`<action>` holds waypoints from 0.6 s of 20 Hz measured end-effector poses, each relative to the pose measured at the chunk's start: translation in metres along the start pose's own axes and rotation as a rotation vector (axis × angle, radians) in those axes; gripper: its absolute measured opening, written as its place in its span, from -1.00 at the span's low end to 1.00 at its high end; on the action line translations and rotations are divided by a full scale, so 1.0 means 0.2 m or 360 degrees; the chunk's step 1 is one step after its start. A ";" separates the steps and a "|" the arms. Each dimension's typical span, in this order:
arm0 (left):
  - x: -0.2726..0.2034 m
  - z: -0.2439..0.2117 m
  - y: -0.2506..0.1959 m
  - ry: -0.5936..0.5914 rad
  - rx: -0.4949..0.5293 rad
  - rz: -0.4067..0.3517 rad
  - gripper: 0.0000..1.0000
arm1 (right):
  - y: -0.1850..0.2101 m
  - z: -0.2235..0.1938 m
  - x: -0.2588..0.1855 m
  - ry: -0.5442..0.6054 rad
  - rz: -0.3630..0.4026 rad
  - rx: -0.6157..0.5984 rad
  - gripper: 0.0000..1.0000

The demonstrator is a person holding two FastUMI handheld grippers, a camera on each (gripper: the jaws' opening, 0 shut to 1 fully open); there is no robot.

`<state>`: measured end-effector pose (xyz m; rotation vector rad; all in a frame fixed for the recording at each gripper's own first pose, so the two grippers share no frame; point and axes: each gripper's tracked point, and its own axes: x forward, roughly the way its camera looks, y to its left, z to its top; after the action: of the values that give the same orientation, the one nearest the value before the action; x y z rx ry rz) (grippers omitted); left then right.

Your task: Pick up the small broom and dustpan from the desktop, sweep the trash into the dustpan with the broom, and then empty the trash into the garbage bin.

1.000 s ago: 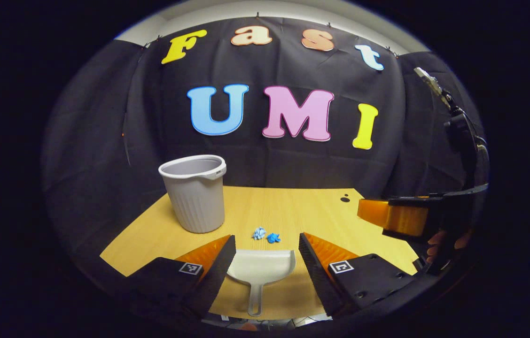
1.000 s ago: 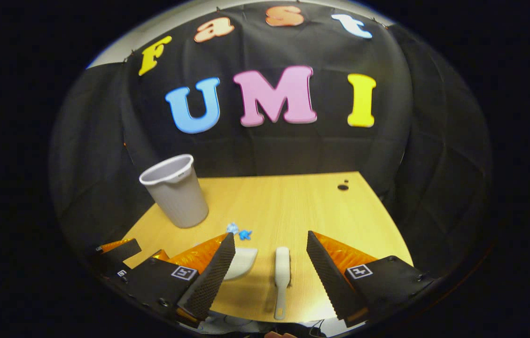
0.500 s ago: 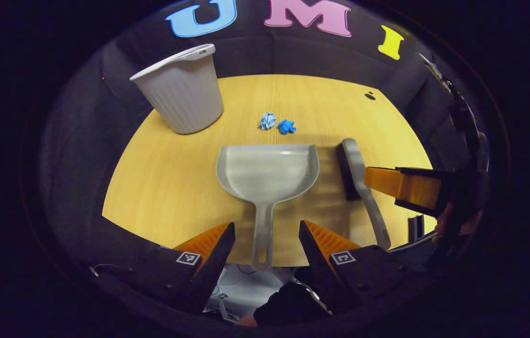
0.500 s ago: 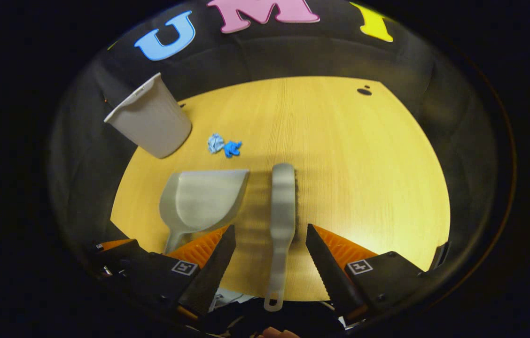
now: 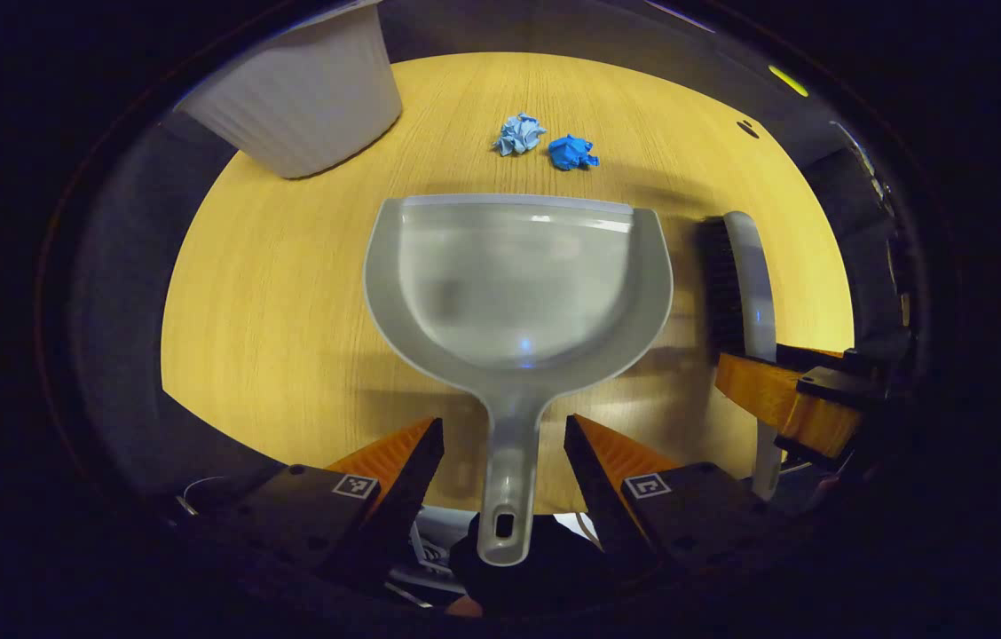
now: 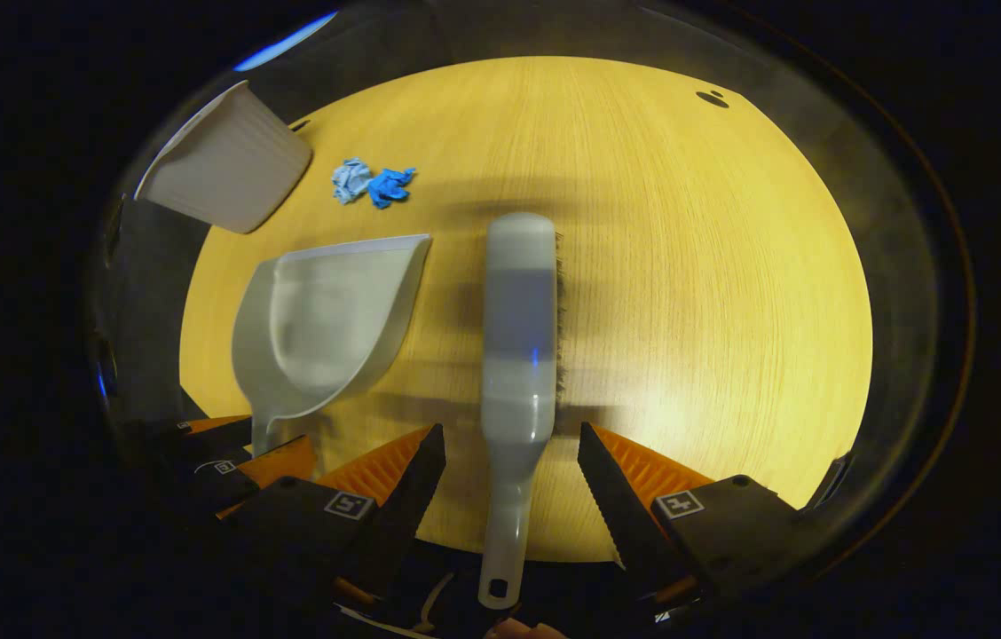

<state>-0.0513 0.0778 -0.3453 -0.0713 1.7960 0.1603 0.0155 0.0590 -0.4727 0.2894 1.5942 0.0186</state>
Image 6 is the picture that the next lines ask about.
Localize white dustpan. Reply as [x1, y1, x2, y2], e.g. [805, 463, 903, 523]
[231, 233, 433, 459]

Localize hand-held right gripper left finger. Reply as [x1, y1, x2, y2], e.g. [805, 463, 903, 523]
[224, 423, 447, 597]

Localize white garbage bin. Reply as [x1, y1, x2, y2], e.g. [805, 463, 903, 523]
[135, 81, 314, 235]

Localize light blue paper scrap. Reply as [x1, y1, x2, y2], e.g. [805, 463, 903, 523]
[330, 157, 374, 206]

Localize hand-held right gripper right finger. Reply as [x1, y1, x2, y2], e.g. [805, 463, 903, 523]
[577, 422, 814, 600]

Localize small white broom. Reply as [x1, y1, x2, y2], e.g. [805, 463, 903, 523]
[477, 211, 566, 611]

